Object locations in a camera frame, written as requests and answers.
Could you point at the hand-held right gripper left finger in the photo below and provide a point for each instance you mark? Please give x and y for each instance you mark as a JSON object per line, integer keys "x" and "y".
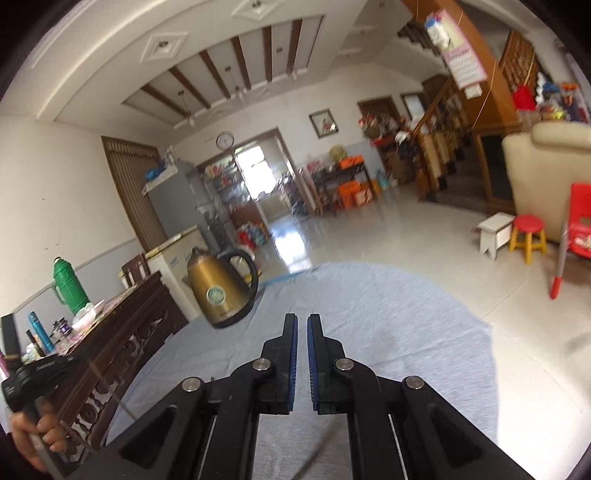
{"x": 292, "y": 364}

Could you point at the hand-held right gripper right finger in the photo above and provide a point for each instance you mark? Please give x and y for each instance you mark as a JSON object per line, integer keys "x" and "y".
{"x": 313, "y": 364}

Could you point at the person's left hand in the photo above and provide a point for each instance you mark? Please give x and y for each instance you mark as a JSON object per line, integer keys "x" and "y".
{"x": 27, "y": 438}

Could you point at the blue spray bottle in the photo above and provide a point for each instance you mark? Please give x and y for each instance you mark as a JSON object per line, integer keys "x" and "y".
{"x": 39, "y": 330}

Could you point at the small glass jar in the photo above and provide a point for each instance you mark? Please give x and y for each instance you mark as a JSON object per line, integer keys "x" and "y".
{"x": 62, "y": 327}

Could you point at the white bowl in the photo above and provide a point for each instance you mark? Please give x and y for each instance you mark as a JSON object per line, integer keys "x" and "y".
{"x": 85, "y": 311}

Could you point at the dark carved wooden sideboard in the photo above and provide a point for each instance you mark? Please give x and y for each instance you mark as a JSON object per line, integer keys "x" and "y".
{"x": 115, "y": 341}

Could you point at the green thermos flask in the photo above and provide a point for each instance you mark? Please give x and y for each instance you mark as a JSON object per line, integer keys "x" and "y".
{"x": 69, "y": 286}

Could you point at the golden electric kettle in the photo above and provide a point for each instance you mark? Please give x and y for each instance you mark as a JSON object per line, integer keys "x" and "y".
{"x": 217, "y": 290}

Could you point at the wooden chair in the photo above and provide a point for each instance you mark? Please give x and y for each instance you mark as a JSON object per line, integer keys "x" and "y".
{"x": 134, "y": 270}

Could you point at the white chest freezer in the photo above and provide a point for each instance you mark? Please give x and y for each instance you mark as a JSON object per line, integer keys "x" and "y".
{"x": 171, "y": 258}

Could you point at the orange cardboard box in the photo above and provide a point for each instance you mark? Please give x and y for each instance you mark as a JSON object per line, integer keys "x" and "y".
{"x": 355, "y": 196}

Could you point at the dark wooden side table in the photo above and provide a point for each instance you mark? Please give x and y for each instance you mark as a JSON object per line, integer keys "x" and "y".
{"x": 341, "y": 173}

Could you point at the grey refrigerator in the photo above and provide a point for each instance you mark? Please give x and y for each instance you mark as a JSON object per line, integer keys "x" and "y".
{"x": 173, "y": 207}

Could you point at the brown wooden door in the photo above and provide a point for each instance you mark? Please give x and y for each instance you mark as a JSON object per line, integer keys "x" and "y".
{"x": 134, "y": 194}

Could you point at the small white step stool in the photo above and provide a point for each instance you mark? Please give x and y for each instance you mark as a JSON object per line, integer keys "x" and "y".
{"x": 494, "y": 228}

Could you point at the red and yellow round stool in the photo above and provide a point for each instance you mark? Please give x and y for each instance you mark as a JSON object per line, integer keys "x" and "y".
{"x": 527, "y": 226}

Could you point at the wooden staircase railing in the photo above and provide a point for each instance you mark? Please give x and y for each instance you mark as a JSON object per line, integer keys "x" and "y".
{"x": 438, "y": 138}

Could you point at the glass pendant lamp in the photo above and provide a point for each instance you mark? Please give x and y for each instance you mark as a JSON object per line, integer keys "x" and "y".
{"x": 240, "y": 92}
{"x": 190, "y": 119}

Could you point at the beige sofa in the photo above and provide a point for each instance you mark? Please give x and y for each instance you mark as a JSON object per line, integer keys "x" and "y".
{"x": 540, "y": 175}

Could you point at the red plastic chair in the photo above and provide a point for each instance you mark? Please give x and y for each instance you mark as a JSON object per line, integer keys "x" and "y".
{"x": 579, "y": 207}

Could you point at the brown wooden pillar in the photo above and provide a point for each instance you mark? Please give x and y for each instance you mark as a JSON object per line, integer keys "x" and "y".
{"x": 494, "y": 92}

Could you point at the hanging colourful clothes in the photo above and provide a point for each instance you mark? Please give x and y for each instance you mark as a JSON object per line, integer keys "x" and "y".
{"x": 554, "y": 97}

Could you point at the round wall clock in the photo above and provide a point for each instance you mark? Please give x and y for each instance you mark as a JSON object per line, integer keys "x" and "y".
{"x": 225, "y": 140}

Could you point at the framed wall picture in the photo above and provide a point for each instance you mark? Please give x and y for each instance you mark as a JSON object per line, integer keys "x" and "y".
{"x": 324, "y": 123}

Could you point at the pink wall calendar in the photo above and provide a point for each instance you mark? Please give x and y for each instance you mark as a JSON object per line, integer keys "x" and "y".
{"x": 461, "y": 55}

